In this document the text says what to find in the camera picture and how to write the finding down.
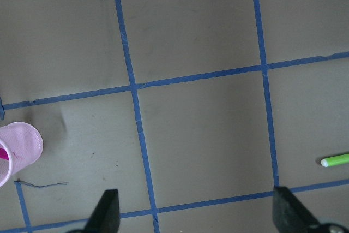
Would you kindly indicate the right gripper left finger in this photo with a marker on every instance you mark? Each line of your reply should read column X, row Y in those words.
column 106, row 215

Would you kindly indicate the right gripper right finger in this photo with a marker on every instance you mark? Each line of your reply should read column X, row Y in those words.
column 289, row 214

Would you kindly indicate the pink highlighter pen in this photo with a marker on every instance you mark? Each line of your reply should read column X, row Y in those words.
column 3, row 154

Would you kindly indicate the pink mesh cup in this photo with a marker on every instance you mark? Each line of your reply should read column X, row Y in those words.
column 24, row 146

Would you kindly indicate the green highlighter pen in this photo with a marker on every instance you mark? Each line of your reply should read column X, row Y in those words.
column 335, row 160

